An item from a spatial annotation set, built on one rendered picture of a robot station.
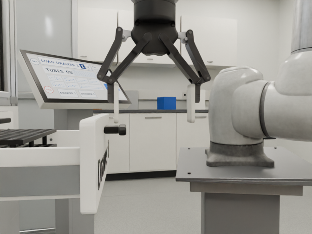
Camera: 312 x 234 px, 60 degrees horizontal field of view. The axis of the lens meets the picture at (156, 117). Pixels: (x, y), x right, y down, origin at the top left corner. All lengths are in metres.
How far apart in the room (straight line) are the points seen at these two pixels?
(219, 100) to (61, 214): 1.04
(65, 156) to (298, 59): 0.57
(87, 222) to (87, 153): 1.25
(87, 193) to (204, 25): 3.99
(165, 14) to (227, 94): 0.36
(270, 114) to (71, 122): 0.95
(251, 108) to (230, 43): 3.63
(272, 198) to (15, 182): 0.64
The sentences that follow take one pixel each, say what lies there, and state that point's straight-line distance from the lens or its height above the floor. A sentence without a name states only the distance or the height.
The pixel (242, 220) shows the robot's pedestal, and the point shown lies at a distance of 0.82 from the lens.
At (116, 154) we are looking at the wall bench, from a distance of 3.45.
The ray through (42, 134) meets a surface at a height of 0.90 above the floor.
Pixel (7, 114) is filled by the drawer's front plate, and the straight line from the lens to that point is 0.94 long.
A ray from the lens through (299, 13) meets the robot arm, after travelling 0.80.
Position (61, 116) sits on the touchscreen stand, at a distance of 1.41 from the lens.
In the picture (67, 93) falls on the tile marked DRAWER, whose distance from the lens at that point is 1.28.
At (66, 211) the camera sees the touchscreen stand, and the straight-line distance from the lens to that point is 1.48.
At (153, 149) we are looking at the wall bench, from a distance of 3.51.
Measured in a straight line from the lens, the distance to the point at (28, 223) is 2.32.
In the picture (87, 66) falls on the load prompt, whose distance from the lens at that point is 1.53.
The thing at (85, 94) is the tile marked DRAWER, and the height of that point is 1.00.
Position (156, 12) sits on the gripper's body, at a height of 1.10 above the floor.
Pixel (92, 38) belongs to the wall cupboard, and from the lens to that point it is 3.84.
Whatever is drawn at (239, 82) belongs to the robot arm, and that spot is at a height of 1.01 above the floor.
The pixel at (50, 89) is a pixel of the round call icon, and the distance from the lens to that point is 1.25.
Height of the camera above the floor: 0.94
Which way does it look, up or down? 2 degrees down
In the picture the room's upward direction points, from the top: straight up
